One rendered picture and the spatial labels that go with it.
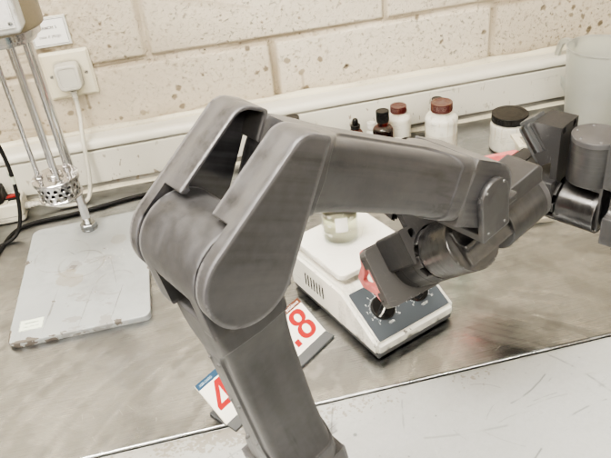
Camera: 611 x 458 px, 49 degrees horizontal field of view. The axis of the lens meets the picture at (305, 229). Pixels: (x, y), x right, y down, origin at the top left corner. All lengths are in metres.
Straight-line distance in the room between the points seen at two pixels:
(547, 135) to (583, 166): 0.06
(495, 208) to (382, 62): 0.82
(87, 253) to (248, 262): 0.78
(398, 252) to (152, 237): 0.31
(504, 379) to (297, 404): 0.39
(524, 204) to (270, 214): 0.33
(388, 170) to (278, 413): 0.19
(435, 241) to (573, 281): 0.42
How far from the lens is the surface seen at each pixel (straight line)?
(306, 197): 0.39
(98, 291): 1.05
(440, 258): 0.62
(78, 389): 0.92
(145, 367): 0.92
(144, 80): 1.30
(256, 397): 0.48
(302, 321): 0.89
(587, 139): 0.83
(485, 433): 0.80
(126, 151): 1.30
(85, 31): 1.27
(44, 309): 1.06
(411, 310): 0.88
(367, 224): 0.95
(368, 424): 0.80
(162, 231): 0.41
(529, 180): 0.65
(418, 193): 0.50
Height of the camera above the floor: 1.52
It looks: 34 degrees down
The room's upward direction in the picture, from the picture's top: 7 degrees counter-clockwise
